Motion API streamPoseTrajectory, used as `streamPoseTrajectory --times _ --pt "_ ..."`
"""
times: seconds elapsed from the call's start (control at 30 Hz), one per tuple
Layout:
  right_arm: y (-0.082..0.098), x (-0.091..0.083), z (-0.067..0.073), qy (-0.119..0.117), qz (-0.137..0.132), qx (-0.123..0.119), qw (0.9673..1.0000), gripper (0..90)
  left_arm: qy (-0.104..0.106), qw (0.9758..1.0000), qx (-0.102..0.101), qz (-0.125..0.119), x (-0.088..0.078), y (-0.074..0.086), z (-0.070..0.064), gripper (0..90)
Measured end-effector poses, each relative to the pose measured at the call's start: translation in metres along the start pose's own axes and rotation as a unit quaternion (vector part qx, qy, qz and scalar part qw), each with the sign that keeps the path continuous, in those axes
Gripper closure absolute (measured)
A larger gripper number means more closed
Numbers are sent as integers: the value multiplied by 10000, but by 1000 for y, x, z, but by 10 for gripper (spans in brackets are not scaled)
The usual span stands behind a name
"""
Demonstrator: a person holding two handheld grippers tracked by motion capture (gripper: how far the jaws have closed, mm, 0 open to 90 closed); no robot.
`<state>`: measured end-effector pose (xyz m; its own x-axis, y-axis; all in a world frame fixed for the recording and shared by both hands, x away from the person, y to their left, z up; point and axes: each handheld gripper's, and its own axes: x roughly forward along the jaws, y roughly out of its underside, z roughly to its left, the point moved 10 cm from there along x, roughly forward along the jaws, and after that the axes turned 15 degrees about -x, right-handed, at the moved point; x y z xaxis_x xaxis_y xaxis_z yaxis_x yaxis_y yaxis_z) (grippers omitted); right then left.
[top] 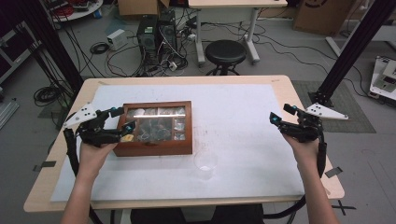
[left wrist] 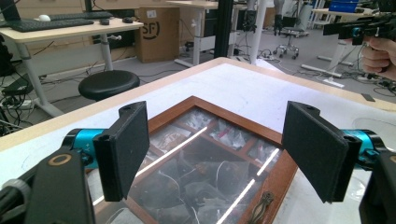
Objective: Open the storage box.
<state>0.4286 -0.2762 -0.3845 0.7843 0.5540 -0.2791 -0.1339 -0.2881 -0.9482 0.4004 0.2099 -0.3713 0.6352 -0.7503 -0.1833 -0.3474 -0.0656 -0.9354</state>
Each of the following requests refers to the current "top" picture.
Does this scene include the grey floor mat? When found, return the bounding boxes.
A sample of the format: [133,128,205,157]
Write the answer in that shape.
[291,79,377,134]

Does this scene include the person's right hand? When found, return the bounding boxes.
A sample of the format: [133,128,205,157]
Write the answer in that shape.
[281,133,321,172]

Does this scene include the black round stool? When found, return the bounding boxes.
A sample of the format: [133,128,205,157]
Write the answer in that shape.
[205,39,248,77]

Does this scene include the round white table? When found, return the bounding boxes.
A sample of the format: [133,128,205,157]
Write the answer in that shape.
[46,0,105,22]

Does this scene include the white desk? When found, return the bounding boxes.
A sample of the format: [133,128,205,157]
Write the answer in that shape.
[187,0,289,65]

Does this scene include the clear plastic cup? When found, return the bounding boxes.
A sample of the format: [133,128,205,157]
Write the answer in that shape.
[193,149,219,181]

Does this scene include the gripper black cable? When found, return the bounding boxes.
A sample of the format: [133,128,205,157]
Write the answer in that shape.
[63,126,104,224]
[262,130,328,224]

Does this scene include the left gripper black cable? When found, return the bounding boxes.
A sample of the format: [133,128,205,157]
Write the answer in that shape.
[63,126,104,224]

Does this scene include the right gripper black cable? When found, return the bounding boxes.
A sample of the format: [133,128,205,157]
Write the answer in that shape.
[262,130,328,224]

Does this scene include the small white box device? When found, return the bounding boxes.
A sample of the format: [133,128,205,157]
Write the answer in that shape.
[106,28,129,51]

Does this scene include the person's dark trousers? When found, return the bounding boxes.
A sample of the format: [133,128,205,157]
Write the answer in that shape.
[130,203,265,224]

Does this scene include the black tape strip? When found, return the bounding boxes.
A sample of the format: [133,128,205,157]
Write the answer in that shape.
[32,161,58,173]
[324,166,344,179]

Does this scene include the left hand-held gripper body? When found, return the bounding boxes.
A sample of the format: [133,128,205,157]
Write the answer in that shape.
[63,102,127,148]

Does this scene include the person's left hand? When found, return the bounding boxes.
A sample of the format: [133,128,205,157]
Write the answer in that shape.
[77,141,119,180]

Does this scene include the wooden box with glass lid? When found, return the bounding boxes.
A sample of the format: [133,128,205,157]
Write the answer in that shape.
[112,100,194,158]

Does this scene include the white table mat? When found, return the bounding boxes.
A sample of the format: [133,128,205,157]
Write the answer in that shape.
[49,83,305,203]

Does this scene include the black computer tower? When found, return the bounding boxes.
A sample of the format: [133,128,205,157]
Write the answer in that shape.
[157,9,178,54]
[136,15,160,67]

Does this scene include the large cardboard box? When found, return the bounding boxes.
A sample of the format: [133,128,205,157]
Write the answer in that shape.
[292,0,357,35]

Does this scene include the small cardboard box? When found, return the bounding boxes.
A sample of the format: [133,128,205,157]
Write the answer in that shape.
[117,0,171,17]

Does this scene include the aluminium profile bar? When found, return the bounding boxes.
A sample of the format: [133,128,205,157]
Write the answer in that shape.
[0,98,21,130]

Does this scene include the large black cable coil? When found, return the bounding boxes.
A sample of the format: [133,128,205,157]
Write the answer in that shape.
[33,85,64,107]

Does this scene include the grey metal rack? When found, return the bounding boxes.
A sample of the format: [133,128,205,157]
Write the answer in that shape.
[0,27,43,85]

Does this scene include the black frame post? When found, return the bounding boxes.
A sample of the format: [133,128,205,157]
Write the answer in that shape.
[307,0,396,107]
[22,0,84,92]

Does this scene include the red cable coil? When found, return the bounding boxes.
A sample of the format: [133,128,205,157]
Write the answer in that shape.
[53,3,77,19]

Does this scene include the white machine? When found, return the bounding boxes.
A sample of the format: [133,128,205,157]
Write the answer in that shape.
[369,55,396,101]

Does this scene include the small black cable coil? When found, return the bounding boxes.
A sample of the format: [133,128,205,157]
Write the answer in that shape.
[89,41,110,56]

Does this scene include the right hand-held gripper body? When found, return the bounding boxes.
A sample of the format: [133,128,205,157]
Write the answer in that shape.
[278,102,349,145]

